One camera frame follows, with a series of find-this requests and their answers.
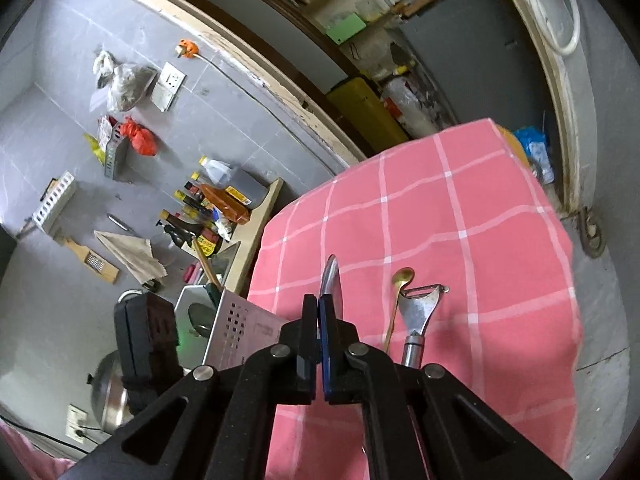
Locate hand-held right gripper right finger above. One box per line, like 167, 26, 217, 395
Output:
319, 294, 574, 480

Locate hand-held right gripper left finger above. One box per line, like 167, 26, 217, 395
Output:
65, 294, 321, 480

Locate round metal spoon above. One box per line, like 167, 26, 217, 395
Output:
187, 302, 217, 339

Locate dark kitchen knife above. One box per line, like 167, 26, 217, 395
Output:
320, 254, 347, 323

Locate white perforated utensil holder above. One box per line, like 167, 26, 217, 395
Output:
175, 282, 287, 377

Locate wooden chopstick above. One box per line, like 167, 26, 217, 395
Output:
192, 245, 222, 297
194, 246, 224, 297

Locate metal faucet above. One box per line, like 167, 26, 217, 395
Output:
117, 287, 151, 306

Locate metal wok with lid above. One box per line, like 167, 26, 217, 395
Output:
89, 350, 138, 434

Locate beige towel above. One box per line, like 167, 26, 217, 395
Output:
94, 230, 168, 286

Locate wooden grater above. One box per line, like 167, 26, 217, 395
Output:
54, 232, 121, 285

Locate metal peeler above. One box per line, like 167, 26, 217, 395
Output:
401, 284, 450, 369

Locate gold spoon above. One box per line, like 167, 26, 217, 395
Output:
382, 267, 416, 356

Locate dark bottle with yellow label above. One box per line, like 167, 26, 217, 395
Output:
160, 210, 224, 257

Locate blue and white packet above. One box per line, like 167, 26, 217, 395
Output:
212, 212, 236, 241

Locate yellow-capped sauce bottle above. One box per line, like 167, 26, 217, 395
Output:
175, 190, 213, 222

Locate beige kitchen counter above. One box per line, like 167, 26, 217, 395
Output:
220, 177, 285, 297

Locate red-capped dark bottle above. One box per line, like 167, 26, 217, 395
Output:
185, 181, 217, 211

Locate orange oil bottle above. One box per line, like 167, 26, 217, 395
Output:
192, 172, 250, 225

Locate pink garment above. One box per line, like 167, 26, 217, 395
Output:
0, 419, 77, 480

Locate pink checkered tablecloth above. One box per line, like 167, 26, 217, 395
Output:
247, 117, 584, 480

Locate large clear oil jug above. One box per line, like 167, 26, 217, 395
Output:
199, 156, 266, 207

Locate yellow seasoning packet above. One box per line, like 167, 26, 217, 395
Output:
82, 132, 107, 164

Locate red plastic bag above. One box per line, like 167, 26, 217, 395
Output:
120, 116, 160, 157

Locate red seasoning packets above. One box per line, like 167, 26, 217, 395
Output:
97, 115, 121, 144

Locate yellow container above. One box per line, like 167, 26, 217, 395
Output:
326, 77, 409, 154

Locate clear bag of dried goods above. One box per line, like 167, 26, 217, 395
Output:
106, 62, 157, 112

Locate white plastic jug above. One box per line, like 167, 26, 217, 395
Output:
382, 75, 437, 137

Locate white plastic bag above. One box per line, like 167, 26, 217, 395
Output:
93, 50, 121, 89

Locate blue plastic bag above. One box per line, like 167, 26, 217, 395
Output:
515, 126, 556, 186

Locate green box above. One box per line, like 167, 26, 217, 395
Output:
326, 12, 366, 46

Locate white wall outlet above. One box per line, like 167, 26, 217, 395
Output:
66, 405, 89, 444

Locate black cable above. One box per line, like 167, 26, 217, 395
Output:
0, 412, 117, 450

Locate white wall basket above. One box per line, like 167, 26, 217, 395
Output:
32, 171, 78, 234

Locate metal wall shelf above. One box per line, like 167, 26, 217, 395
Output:
102, 132, 129, 181

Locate white wall switch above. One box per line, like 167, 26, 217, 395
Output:
150, 85, 176, 112

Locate white wall socket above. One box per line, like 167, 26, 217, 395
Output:
159, 62, 187, 92

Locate worn door frame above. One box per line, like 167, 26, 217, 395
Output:
87, 0, 597, 214

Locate thin white cable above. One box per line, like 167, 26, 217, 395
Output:
195, 52, 312, 112

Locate white hose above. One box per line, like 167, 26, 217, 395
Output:
515, 0, 582, 56

